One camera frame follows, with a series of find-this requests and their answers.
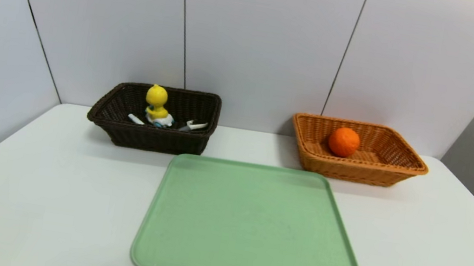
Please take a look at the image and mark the white peeler with grey handle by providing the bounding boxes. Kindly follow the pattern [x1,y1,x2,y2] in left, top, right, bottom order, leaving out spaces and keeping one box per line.
[178,118,209,135]

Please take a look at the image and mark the yellow duck toy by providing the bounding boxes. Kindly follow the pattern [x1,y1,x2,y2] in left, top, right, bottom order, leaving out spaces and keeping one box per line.
[142,83,178,130]

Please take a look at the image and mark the orange fruit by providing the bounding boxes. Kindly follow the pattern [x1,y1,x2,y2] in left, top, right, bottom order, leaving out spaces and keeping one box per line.
[326,125,363,160]

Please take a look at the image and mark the dark brown wicker basket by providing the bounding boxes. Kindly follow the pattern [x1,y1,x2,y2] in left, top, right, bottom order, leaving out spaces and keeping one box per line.
[83,75,224,160]

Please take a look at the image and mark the orange wicker basket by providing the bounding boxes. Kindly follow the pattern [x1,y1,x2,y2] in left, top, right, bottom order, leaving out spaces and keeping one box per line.
[285,111,435,193]

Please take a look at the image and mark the light green plastic tray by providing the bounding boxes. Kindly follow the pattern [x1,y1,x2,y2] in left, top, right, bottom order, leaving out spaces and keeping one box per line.
[128,147,380,266]

